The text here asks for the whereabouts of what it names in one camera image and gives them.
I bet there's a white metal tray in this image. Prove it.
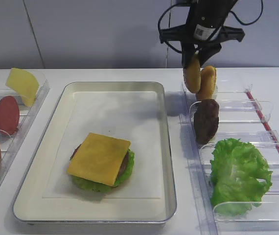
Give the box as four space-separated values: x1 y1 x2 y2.
13 82 176 223

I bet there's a clear acrylic left rack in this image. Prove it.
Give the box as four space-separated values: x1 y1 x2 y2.
0 68 50 186

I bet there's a red tomato slice in rack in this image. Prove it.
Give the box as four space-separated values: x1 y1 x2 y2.
0 96 20 135

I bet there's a clear acrylic right rack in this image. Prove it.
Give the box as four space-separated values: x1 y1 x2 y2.
180 73 279 235

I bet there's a yellow cheese slice on burger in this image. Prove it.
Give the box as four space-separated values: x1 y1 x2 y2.
67 133 131 186

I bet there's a green lettuce on burger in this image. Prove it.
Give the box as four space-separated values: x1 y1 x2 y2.
71 149 135 193

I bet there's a sesame top bun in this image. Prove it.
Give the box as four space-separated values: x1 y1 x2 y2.
184 54 201 94

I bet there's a green lettuce leaf in rack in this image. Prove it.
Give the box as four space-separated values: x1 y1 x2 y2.
210 138 272 216

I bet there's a meat patty on burger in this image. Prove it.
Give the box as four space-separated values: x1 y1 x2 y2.
117 151 129 178

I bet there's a white paper tray liner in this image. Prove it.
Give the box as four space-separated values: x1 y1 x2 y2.
43 92 163 199

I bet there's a yellow cheese slice in rack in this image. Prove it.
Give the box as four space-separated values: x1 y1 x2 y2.
5 68 39 107

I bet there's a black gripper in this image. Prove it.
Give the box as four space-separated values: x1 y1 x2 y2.
159 0 245 69

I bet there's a brown meat patty in rack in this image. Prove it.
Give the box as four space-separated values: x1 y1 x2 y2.
193 99 219 145

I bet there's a black cable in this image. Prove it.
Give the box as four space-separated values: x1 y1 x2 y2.
157 0 264 53

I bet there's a spare bun in rack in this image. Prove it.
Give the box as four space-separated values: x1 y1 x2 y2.
196 66 216 101

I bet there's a clear acrylic rack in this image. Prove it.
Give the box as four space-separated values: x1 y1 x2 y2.
0 68 50 186
180 73 279 235

